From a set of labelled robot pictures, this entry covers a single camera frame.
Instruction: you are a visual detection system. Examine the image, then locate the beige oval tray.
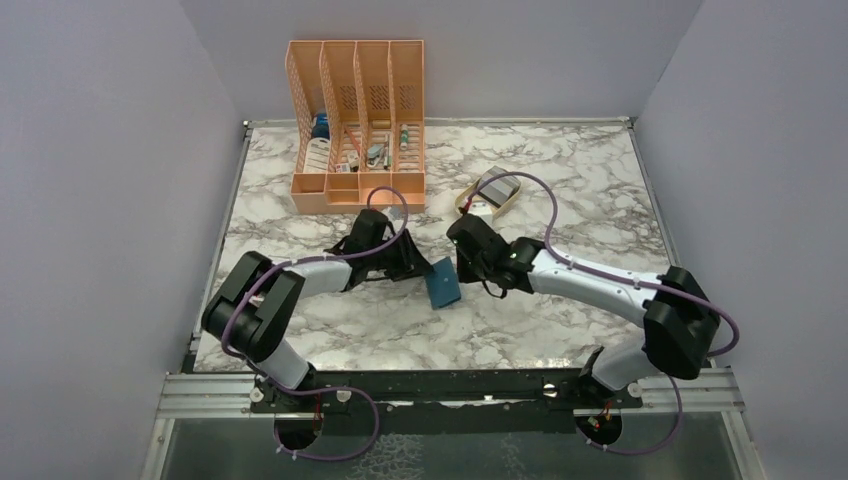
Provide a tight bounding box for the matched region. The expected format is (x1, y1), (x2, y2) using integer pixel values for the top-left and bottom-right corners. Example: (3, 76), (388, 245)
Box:
(455, 166), (522, 218)

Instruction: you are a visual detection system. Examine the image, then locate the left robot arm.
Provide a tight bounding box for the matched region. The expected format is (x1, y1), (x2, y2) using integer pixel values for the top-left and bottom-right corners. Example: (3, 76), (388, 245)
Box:
(201, 209), (434, 411)

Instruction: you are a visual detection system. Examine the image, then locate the black metal base rail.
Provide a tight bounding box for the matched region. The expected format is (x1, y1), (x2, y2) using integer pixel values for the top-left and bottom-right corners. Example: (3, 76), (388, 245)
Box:
(156, 367), (747, 421)

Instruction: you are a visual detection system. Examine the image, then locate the blue white bottle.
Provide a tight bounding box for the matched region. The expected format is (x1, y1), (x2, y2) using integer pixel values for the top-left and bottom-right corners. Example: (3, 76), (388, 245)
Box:
(311, 111), (331, 153)

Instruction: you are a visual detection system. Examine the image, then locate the stack of credit cards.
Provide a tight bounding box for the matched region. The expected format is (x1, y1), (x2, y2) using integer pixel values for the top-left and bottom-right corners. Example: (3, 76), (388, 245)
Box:
(478, 166), (521, 208)

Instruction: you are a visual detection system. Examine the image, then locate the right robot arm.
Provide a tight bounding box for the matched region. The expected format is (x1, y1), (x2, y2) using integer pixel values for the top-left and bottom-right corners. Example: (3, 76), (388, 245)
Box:
(446, 214), (720, 407)

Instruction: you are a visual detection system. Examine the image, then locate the white green glue stick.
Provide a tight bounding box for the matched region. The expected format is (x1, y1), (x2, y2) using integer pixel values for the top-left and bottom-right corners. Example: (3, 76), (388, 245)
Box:
(399, 124), (410, 151)

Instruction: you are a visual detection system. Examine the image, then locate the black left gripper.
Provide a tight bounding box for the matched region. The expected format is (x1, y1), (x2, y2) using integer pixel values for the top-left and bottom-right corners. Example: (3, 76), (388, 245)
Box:
(366, 229), (433, 282)

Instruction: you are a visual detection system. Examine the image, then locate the orange plastic desk organizer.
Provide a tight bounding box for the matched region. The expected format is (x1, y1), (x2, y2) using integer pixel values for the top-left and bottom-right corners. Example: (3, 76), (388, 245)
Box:
(285, 39), (426, 214)

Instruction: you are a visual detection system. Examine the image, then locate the blue leather card holder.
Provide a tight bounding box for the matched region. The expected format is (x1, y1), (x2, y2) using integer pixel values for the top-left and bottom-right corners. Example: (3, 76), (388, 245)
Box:
(424, 257), (462, 310)

